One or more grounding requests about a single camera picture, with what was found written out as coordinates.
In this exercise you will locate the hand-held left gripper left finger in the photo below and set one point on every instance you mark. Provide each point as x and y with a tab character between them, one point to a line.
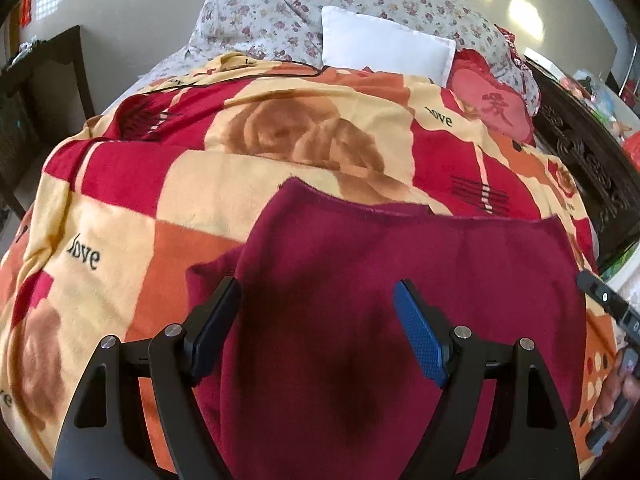
216	331

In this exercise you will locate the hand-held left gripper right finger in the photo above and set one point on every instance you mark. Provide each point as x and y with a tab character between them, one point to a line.
422	332

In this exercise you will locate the maroon fleece garment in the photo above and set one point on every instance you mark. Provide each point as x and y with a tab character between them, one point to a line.
375	260

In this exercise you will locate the person's right hand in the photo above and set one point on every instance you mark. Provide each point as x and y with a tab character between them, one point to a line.
607	395

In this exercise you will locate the dark carved wooden cabinet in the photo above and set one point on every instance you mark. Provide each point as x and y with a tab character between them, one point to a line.
590	160

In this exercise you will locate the printed red orange blanket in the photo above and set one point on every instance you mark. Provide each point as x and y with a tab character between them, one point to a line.
150	210

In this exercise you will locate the red plastic bag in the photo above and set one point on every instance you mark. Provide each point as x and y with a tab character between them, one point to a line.
634	150

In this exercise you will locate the pile of colourful packets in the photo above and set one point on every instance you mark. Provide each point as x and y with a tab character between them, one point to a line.
600	95

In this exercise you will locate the red heart-shaped cushion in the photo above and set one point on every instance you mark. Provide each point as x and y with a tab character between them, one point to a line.
495	105

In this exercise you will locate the red patterned cloth bundle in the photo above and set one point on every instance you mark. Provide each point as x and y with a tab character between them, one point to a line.
510	40

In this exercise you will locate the white pillow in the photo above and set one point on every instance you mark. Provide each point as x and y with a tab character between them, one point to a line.
385	45

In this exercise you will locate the dark wooden table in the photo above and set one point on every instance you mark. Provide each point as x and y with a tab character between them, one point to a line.
50	75

